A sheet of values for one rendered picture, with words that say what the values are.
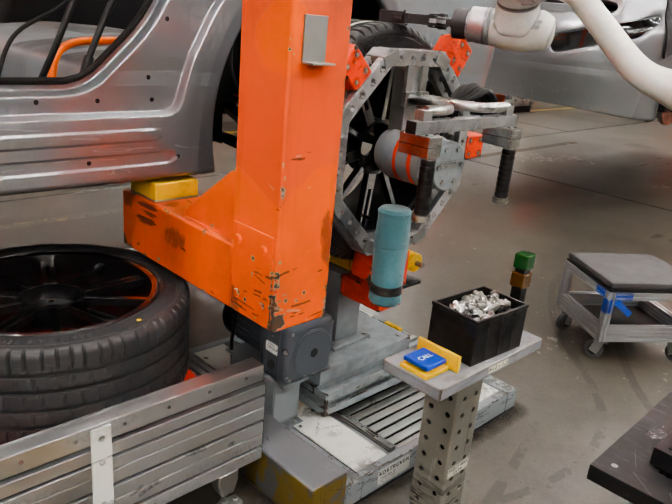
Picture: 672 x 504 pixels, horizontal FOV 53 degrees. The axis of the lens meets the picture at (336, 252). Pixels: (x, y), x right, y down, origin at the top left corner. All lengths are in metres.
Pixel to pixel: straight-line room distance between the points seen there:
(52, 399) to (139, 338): 0.21
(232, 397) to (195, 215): 0.45
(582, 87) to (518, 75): 0.39
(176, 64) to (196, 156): 0.24
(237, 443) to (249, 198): 0.60
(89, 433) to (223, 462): 0.40
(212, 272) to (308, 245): 0.28
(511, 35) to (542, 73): 2.58
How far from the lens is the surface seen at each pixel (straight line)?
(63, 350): 1.49
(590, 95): 4.32
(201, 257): 1.65
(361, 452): 1.90
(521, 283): 1.77
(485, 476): 2.04
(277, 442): 1.82
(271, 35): 1.37
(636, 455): 1.75
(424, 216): 1.58
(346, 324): 2.10
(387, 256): 1.70
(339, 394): 2.00
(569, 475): 2.14
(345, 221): 1.71
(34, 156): 1.67
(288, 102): 1.34
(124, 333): 1.53
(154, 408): 1.49
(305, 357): 1.83
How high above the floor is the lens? 1.19
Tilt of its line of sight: 20 degrees down
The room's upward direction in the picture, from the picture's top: 5 degrees clockwise
